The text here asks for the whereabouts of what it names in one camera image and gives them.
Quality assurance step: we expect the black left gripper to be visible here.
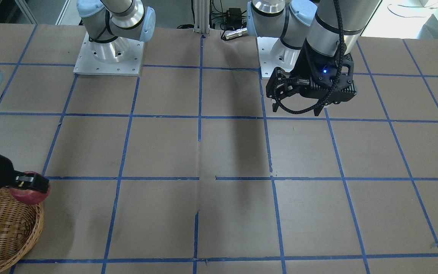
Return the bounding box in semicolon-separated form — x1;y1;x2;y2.
266;41;354;116

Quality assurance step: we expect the red yellow apple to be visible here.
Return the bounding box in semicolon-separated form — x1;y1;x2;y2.
9;170;51;205

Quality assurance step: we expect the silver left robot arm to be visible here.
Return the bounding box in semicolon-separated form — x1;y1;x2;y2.
247;0;380;116

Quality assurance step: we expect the woven wicker basket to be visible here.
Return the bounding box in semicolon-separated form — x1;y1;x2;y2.
0;188;44;273

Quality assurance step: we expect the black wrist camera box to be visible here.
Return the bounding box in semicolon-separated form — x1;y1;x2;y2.
301;80;357;105

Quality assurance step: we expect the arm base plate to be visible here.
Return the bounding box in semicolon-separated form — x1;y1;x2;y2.
73;33;145;76
257;37;300;80

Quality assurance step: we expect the black braided cable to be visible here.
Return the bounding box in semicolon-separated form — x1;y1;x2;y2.
276;0;347;115

